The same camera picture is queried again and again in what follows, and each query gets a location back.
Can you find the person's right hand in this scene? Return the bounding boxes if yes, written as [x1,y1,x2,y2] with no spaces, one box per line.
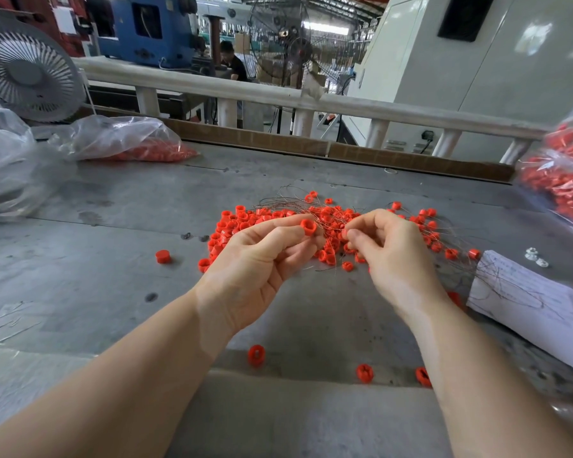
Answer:
[342,209,450,325]

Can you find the person's left hand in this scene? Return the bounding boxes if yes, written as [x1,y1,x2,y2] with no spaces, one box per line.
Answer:
[193,213,321,354]

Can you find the pile of red plastic rings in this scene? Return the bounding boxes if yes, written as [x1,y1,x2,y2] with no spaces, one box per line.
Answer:
[197,190,483,309]

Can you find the bundle of thin metal wires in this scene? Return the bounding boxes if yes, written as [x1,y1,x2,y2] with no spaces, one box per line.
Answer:
[256,195,393,282]

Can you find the person's right forearm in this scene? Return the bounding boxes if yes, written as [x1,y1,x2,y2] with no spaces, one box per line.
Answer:
[403,302,573,458]

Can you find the person's left forearm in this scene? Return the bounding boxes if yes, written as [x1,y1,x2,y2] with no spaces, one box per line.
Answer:
[0,291,232,458]

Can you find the brown wooden board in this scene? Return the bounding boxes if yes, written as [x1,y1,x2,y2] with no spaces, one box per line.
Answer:
[76,106,515,183]

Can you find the white paper sheet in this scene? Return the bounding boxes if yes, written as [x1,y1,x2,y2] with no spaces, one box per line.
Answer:
[467,249,573,378]

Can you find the clear bag with red pieces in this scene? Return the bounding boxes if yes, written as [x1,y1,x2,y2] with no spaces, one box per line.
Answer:
[50,115,200,164]

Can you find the large clear bag red pieces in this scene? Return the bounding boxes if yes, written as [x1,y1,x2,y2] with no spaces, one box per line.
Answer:
[514,90,573,233]

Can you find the white metal railing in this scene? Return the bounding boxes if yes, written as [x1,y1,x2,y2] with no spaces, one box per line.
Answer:
[73,57,552,165]

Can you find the large grey machine cabinet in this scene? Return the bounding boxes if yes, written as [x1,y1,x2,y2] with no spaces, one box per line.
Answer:
[342,0,573,163]

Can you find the blue industrial machine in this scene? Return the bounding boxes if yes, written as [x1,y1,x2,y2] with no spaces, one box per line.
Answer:
[97,0,202,71]

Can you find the crumpled clear plastic bag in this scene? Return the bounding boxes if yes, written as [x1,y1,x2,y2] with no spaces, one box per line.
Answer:
[0,95,57,221]

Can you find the white desk fan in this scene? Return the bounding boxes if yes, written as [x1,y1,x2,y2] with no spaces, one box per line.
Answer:
[0,16,87,124]

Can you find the red industrial machine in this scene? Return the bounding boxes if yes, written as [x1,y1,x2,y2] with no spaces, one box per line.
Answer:
[0,0,87,58]

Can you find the black pedestal fan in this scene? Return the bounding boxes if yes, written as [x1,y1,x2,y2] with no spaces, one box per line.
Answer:
[283,31,316,137]

